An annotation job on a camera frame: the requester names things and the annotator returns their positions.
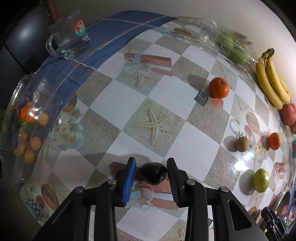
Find dark plum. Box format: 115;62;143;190
139;162;167;185

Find large green mango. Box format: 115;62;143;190
252;168;270;193

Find clear plastic box small fruits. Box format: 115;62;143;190
1;72;62;183

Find round steel plate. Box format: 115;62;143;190
269;191;290;218

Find brown round longan fruit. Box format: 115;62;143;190
235;136;249;153

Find patterned checkered tablecloth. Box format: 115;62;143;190
20;19;295;240

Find orange tangerine far right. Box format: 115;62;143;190
268;132;281;150

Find orange tangerine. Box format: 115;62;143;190
209;77;230;99
268;132;281;150

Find teal box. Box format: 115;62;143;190
292;140;296;158

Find red apple middle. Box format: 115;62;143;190
290;123;296;135

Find red apple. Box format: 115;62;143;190
281;103;295;126
290;123;296;135

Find orange tangerine far left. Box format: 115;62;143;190
209;77;230;99

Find red apple front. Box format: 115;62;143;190
281;103;295;126

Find yellow banana bunch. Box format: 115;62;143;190
255;48;292;110

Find glass mug with logo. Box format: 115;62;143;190
46;10;91;59

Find clear plastic box green fruit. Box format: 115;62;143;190
198;19;257;67

